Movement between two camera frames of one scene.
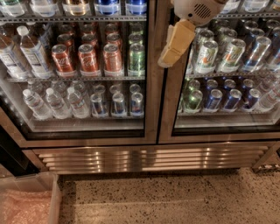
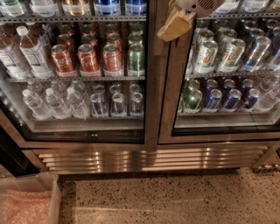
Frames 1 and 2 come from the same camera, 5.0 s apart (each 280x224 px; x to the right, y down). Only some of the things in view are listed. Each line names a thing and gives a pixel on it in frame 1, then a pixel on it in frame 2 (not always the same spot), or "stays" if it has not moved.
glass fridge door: [80, 73] stays
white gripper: [196, 10] → [200, 5]
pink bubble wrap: [25, 207] stays
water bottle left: [36, 106] stays
